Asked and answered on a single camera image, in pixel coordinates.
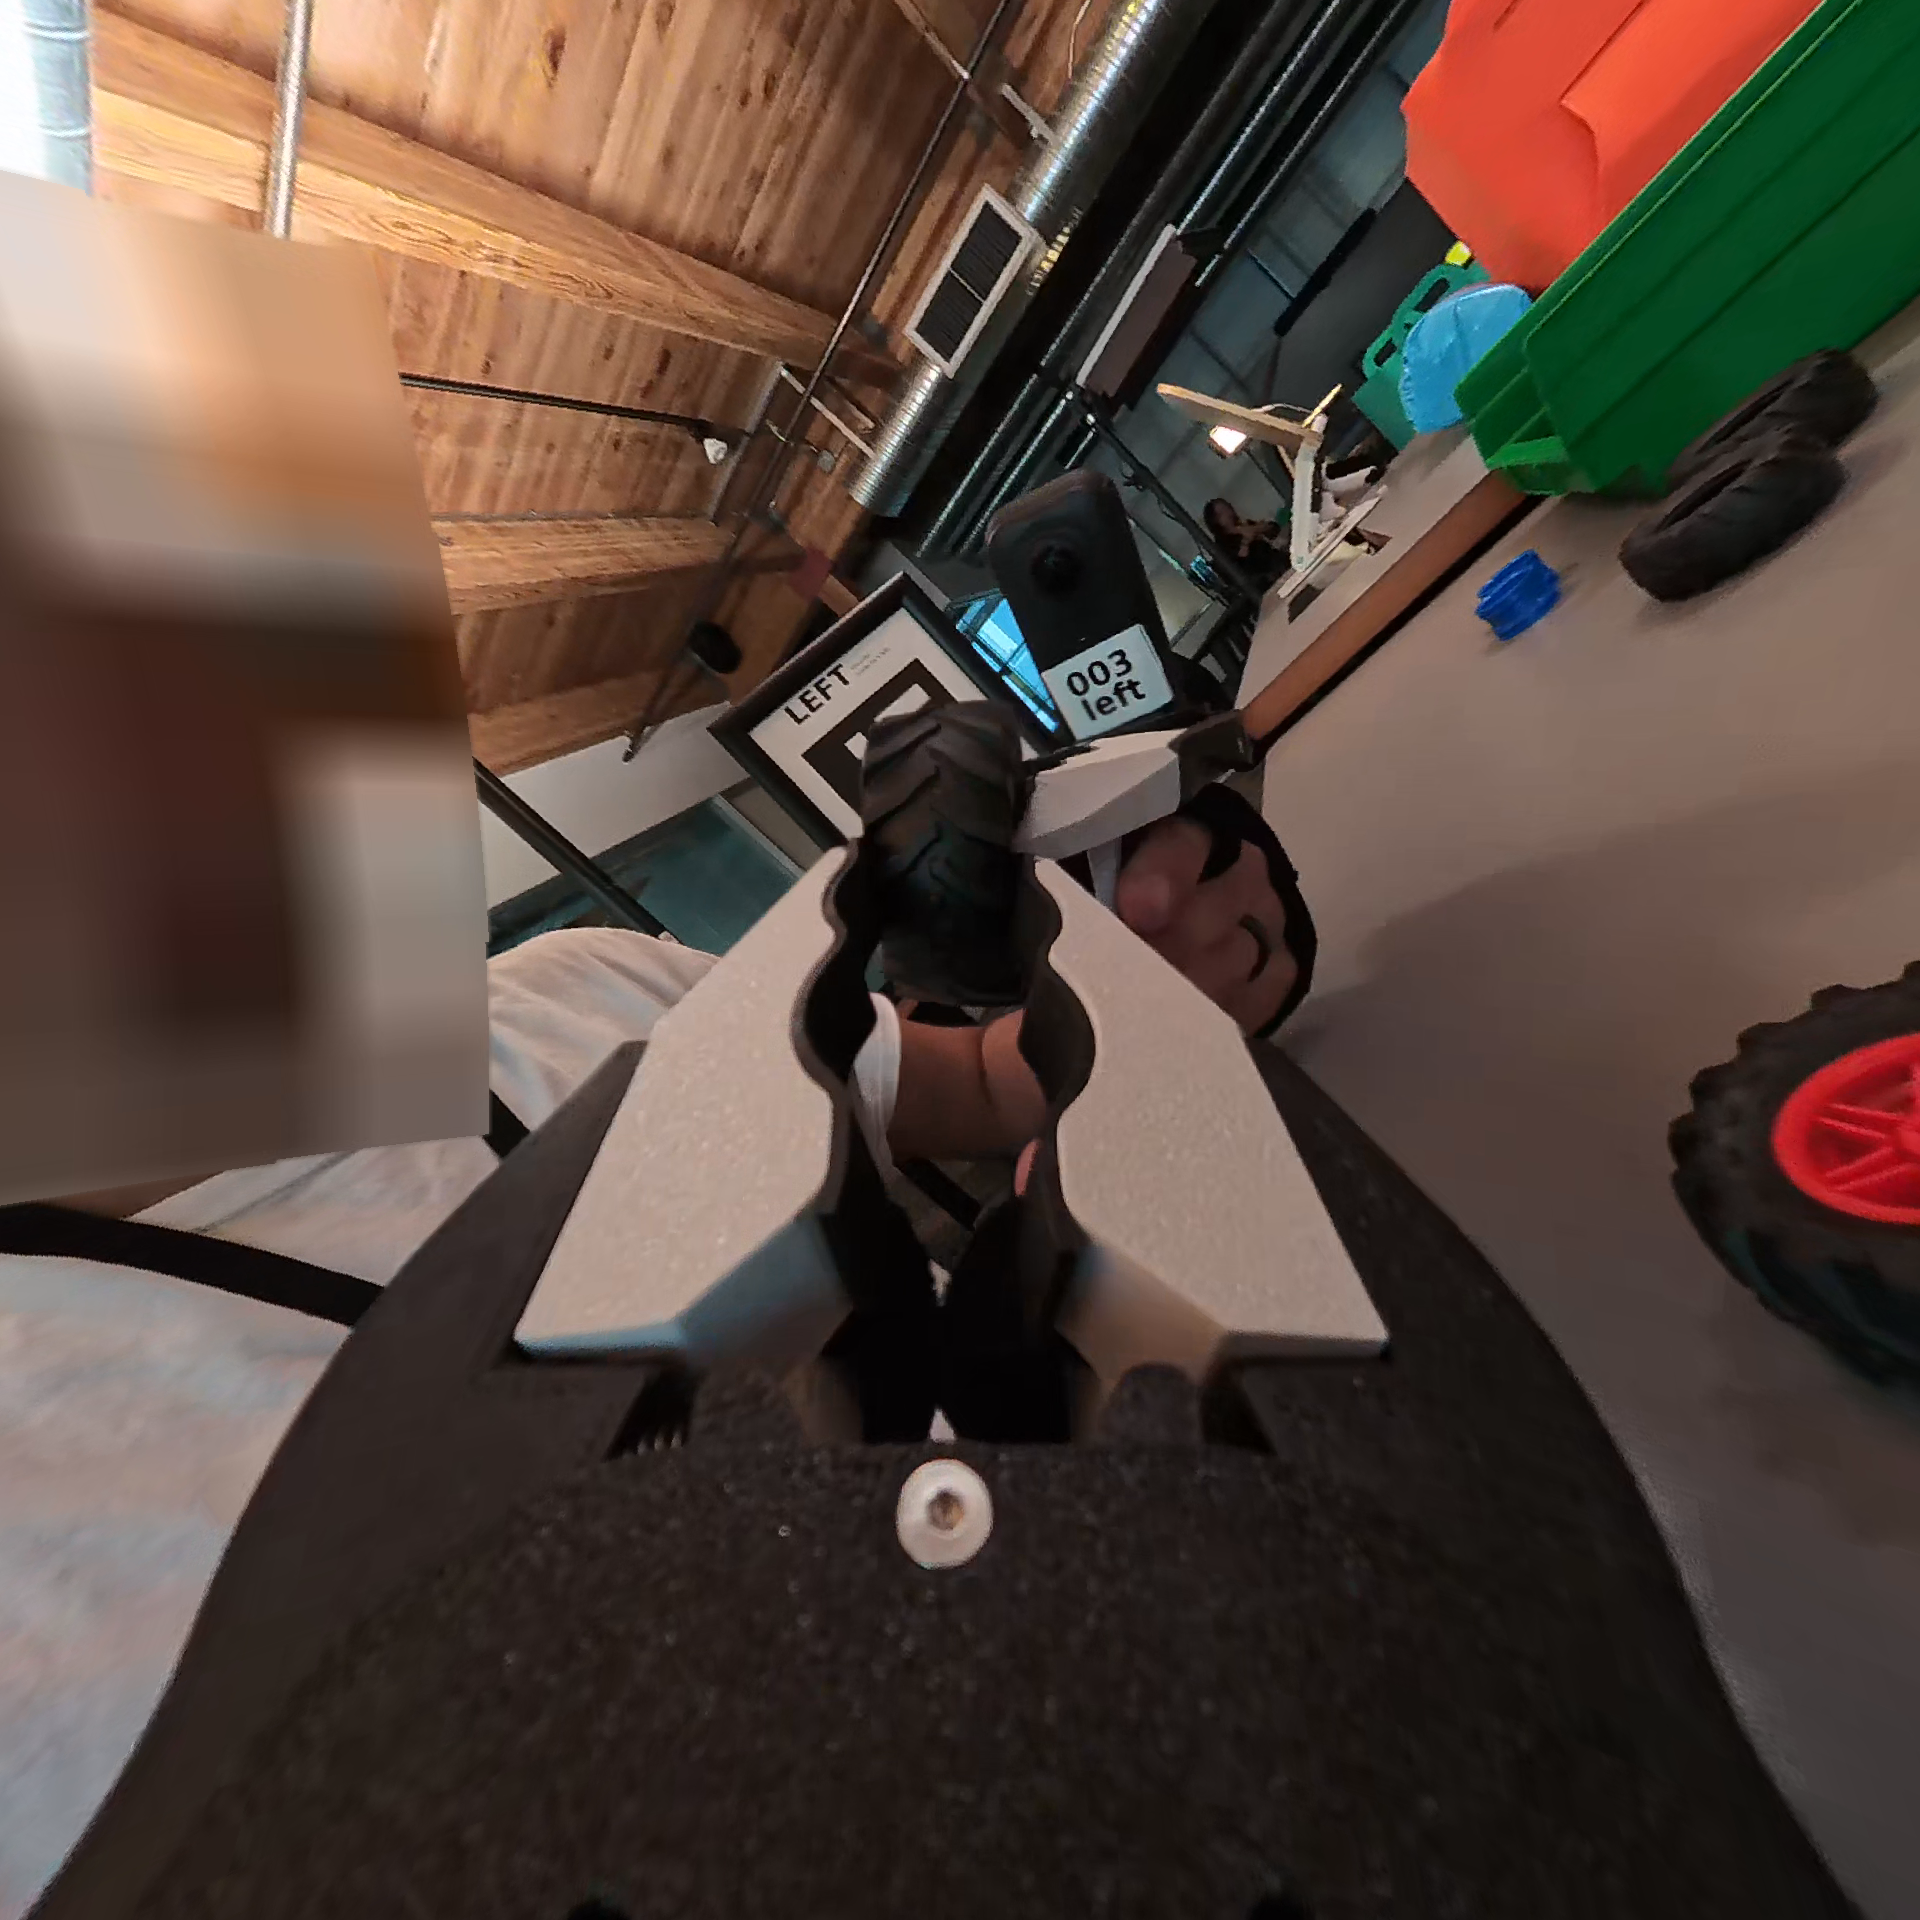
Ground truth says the loose black toy tire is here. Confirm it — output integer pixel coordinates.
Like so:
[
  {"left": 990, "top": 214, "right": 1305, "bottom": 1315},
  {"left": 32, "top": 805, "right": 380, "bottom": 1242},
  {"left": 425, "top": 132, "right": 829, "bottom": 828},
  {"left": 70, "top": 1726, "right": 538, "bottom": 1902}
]
[
  {"left": 1619, "top": 444, "right": 1845, "bottom": 605},
  {"left": 1669, "top": 348, "right": 1880, "bottom": 498}
]

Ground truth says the green plastic bin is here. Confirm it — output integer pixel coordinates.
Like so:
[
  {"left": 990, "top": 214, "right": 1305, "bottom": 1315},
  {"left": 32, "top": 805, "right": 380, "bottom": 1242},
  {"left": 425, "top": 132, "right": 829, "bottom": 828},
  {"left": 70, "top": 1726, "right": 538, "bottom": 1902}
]
[{"left": 1453, "top": 0, "right": 1920, "bottom": 501}]

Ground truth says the white ceiling air vent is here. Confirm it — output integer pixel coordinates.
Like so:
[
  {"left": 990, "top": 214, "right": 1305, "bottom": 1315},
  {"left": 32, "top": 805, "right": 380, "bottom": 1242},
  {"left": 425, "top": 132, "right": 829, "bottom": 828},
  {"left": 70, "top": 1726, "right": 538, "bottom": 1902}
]
[{"left": 903, "top": 184, "right": 1046, "bottom": 378}]

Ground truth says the person's left hand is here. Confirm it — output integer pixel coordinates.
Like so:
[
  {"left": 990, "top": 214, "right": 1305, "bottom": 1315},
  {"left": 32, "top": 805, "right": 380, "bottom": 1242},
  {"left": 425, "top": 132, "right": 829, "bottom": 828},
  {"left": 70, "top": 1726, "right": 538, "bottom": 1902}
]
[{"left": 1118, "top": 818, "right": 1289, "bottom": 1029}]

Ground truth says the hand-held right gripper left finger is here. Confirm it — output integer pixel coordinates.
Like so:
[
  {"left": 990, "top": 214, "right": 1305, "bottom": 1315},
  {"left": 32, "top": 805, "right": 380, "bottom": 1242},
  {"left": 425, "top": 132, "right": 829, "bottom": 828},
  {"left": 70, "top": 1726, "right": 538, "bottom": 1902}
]
[{"left": 515, "top": 842, "right": 903, "bottom": 1374}]

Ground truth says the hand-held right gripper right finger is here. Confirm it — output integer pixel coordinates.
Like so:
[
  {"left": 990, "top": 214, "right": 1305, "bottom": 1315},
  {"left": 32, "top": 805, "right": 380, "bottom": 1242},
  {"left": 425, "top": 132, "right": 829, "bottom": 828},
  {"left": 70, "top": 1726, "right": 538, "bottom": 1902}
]
[{"left": 1020, "top": 864, "right": 1390, "bottom": 1374}]

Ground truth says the black shoulder strap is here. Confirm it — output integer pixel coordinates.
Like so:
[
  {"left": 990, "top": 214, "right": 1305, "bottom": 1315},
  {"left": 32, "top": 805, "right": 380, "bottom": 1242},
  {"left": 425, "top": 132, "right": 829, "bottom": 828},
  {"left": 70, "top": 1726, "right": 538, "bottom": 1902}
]
[{"left": 0, "top": 1201, "right": 383, "bottom": 1328}]

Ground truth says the black rubber toy tire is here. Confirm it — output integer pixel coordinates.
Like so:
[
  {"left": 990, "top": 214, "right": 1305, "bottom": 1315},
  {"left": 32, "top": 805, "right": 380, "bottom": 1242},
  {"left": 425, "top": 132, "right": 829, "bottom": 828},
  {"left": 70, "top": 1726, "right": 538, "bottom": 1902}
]
[{"left": 858, "top": 696, "right": 1052, "bottom": 1006}]

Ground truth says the wooden board white stand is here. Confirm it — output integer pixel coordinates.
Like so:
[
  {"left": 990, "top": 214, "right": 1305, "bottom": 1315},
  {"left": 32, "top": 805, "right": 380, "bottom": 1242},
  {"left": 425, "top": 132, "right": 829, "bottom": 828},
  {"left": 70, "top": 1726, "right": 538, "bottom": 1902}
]
[{"left": 1153, "top": 384, "right": 1389, "bottom": 595}]

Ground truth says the green carry bag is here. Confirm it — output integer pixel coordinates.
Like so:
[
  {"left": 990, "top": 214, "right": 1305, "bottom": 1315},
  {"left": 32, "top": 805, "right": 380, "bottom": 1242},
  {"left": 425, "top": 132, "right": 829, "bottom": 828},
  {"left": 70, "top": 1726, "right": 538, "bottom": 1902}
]
[{"left": 1349, "top": 246, "right": 1485, "bottom": 452}]

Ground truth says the black toy wheel red rim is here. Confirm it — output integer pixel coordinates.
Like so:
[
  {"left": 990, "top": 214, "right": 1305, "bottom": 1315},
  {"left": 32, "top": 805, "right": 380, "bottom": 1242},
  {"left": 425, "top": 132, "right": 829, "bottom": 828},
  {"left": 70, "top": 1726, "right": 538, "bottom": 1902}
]
[{"left": 1669, "top": 982, "right": 1920, "bottom": 1382}]

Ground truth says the blue toy wheel rim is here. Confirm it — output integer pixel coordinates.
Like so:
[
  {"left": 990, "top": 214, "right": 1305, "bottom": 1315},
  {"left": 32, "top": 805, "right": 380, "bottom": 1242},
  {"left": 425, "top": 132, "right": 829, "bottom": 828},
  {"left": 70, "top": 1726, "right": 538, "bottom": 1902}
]
[{"left": 1473, "top": 548, "right": 1562, "bottom": 644}]

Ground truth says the orange plastic bin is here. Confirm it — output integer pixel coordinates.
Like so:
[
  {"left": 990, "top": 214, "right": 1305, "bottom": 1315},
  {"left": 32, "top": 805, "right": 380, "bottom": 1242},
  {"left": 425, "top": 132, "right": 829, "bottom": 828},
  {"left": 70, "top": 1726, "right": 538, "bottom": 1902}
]
[{"left": 1403, "top": 0, "right": 1822, "bottom": 294}]

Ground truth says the silver air duct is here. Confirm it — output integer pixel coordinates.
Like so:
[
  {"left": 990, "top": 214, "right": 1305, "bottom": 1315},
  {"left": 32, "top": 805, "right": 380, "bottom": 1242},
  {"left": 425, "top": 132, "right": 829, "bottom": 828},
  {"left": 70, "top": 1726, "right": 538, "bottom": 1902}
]
[{"left": 846, "top": 0, "right": 1186, "bottom": 521}]

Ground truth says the light blue plastic bag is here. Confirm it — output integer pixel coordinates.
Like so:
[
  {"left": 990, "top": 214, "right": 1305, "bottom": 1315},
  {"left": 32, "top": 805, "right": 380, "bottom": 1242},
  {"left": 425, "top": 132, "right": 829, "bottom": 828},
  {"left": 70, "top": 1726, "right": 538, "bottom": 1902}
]
[{"left": 1409, "top": 285, "right": 1533, "bottom": 436}]

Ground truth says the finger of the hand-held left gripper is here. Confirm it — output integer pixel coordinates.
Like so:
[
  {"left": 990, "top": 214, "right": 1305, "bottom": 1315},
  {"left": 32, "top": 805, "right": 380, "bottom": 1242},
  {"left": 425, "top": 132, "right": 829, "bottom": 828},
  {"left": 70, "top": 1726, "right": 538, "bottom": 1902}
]
[{"left": 1016, "top": 728, "right": 1186, "bottom": 859}]

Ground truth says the black framed marker sign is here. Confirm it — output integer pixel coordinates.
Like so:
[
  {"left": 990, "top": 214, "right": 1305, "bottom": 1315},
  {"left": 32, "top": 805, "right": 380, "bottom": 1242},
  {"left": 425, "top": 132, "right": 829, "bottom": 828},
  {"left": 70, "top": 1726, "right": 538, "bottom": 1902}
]
[{"left": 709, "top": 568, "right": 1052, "bottom": 848}]

